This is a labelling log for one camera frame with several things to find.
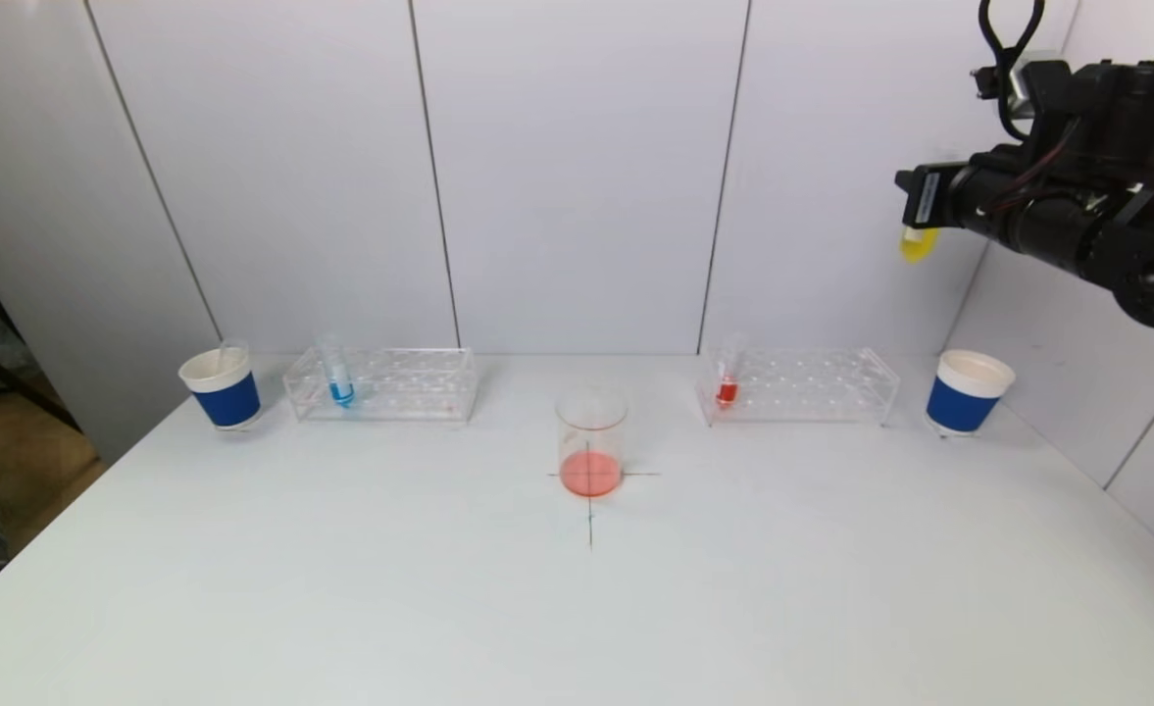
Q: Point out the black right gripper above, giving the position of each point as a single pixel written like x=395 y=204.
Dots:
x=927 y=199

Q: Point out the test tube with yellow pigment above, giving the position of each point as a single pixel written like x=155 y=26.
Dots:
x=917 y=245

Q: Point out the test tube with salmon pigment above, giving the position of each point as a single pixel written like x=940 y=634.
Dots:
x=233 y=353

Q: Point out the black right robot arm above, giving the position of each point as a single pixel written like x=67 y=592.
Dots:
x=1126 y=226

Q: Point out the clear acrylic test tube rack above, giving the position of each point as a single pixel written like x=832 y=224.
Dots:
x=400 y=387
x=812 y=387

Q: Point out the test tube with red pigment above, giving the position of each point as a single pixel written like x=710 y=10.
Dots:
x=727 y=392

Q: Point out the clear glass beaker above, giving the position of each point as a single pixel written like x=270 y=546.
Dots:
x=591 y=471

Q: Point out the test tube with blue pigment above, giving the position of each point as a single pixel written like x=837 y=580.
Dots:
x=341 y=392

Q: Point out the blue white paper cup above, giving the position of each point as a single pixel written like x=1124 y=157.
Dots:
x=226 y=402
x=964 y=402

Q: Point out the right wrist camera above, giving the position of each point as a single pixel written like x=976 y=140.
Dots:
x=1032 y=86

